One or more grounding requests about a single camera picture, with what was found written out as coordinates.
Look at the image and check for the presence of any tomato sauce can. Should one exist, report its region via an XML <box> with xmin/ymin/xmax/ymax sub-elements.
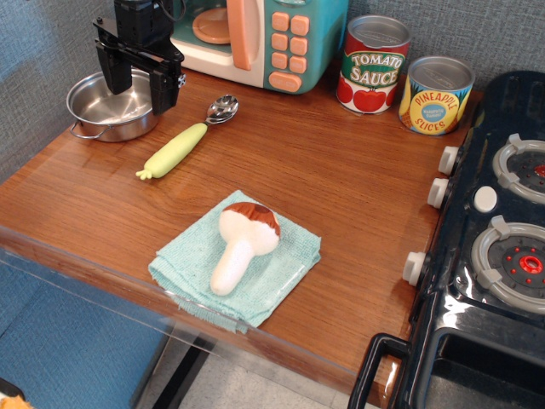
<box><xmin>336</xmin><ymin>14</ymin><xmax>412</xmax><ymax>114</ymax></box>

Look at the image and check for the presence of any plush mushroom toy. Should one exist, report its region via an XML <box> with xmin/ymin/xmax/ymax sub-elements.
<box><xmin>209</xmin><ymin>202</ymin><xmax>281</xmax><ymax>296</ymax></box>

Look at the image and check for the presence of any small steel pot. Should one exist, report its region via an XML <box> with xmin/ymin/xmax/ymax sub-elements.
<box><xmin>66</xmin><ymin>69</ymin><xmax>159</xmax><ymax>142</ymax></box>

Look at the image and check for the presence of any teal toy microwave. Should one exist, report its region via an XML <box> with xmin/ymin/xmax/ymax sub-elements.
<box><xmin>171</xmin><ymin>1</ymin><xmax>348</xmax><ymax>95</ymax></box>

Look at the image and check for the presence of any spoon with green handle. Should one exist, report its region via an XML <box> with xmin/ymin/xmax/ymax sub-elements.
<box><xmin>135</xmin><ymin>95</ymin><xmax>238</xmax><ymax>181</ymax></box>

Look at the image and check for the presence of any orange plush object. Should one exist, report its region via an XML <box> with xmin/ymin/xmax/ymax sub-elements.
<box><xmin>0</xmin><ymin>395</ymin><xmax>32</xmax><ymax>409</ymax></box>

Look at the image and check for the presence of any pineapple slices can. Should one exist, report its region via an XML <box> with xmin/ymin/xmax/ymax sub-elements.
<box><xmin>399</xmin><ymin>55</ymin><xmax>475</xmax><ymax>135</ymax></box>

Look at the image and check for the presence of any clear acrylic table guard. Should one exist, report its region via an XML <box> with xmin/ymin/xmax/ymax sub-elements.
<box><xmin>1</xmin><ymin>228</ymin><xmax>356</xmax><ymax>408</ymax></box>

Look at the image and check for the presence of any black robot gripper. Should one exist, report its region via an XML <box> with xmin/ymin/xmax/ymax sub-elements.
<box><xmin>93</xmin><ymin>1</ymin><xmax>186</xmax><ymax>116</ymax></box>

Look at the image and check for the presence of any black toy stove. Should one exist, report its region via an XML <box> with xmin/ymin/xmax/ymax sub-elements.
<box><xmin>349</xmin><ymin>71</ymin><xmax>544</xmax><ymax>408</ymax></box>

